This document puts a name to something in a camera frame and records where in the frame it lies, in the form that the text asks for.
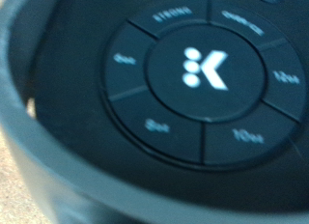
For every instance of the black Keurig coffee machine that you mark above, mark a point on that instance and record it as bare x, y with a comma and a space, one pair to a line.
206, 69

